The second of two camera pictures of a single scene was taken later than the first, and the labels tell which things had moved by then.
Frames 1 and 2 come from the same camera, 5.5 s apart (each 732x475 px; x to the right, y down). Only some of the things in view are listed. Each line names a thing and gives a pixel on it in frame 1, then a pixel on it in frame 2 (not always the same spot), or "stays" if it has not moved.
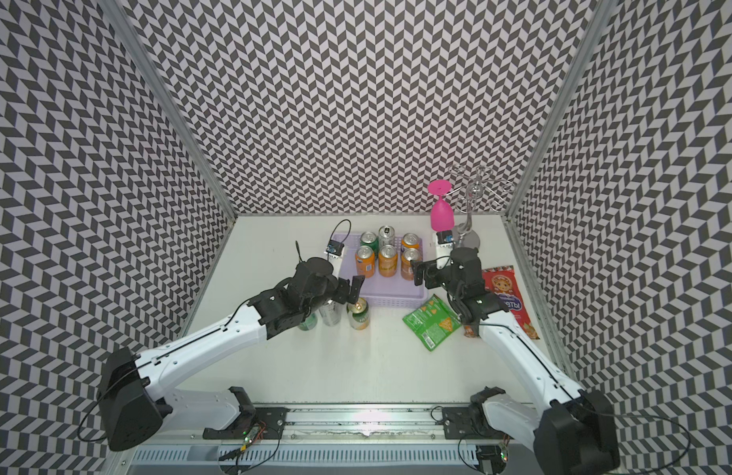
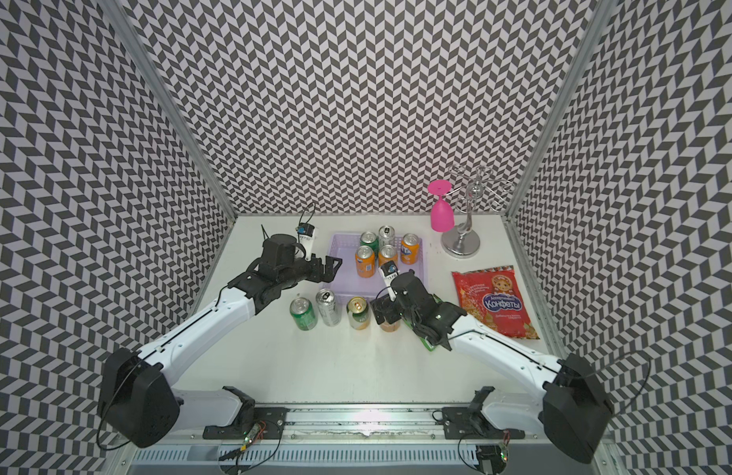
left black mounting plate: x=252 y=423 stays
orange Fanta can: x=409 y=254 -> x=390 y=327
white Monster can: x=330 y=313 stays
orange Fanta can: x=388 y=260 stays
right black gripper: x=430 y=268 -> x=388 y=306
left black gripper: x=342 y=295 -> x=329 y=271
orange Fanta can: x=365 y=261 stays
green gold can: x=359 y=314 stays
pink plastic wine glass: x=441 y=213 stays
